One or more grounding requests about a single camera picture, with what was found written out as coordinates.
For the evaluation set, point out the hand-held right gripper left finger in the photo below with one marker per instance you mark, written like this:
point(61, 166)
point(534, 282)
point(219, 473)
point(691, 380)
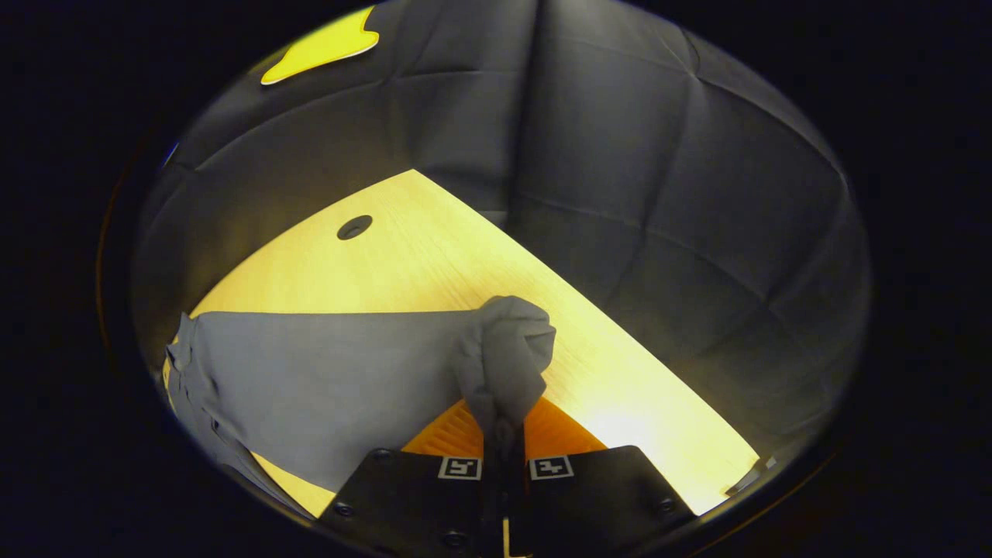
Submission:
point(411, 496)

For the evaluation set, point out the grey collared shirt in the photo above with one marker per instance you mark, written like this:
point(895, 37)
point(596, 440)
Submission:
point(325, 380)

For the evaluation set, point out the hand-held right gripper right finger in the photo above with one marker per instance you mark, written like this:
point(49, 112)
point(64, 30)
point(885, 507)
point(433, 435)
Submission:
point(604, 488)

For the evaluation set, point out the black backdrop cloth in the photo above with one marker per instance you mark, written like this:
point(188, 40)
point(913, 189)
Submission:
point(659, 194)

